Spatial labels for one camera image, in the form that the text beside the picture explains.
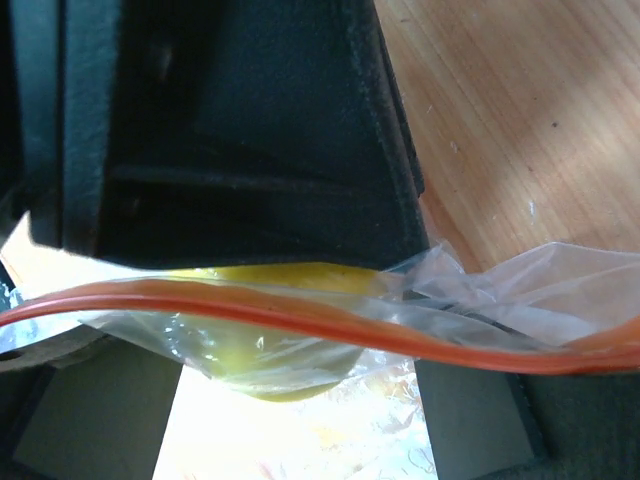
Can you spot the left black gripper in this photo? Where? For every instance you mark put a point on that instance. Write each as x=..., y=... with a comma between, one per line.
x=58, y=77

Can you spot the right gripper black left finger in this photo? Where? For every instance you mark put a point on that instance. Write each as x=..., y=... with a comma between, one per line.
x=100, y=418

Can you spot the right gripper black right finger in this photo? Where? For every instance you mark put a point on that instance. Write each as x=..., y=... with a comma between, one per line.
x=488, y=425

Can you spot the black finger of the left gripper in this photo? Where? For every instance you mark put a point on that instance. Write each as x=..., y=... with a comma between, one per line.
x=278, y=137

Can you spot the clear zip top bag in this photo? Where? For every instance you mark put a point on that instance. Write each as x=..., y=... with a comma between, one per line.
x=556, y=310

